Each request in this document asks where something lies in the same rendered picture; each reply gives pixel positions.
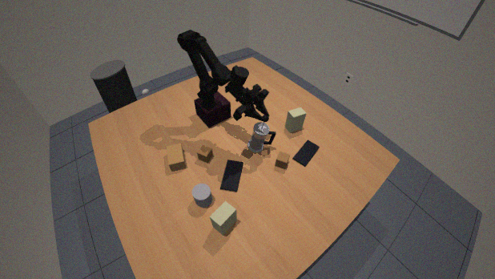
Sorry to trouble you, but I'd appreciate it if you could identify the grey cylinder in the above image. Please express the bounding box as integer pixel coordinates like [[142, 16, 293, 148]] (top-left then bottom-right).
[[192, 183, 213, 208]]

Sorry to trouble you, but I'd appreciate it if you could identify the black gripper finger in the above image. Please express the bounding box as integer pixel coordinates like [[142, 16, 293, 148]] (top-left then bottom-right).
[[245, 105, 265, 121], [256, 98, 270, 117]]

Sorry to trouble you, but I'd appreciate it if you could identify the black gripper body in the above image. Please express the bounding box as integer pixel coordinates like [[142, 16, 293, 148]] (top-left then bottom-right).
[[233, 87, 268, 121]]

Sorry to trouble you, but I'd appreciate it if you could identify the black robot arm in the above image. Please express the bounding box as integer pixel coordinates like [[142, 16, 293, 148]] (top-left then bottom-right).
[[177, 30, 262, 110]]

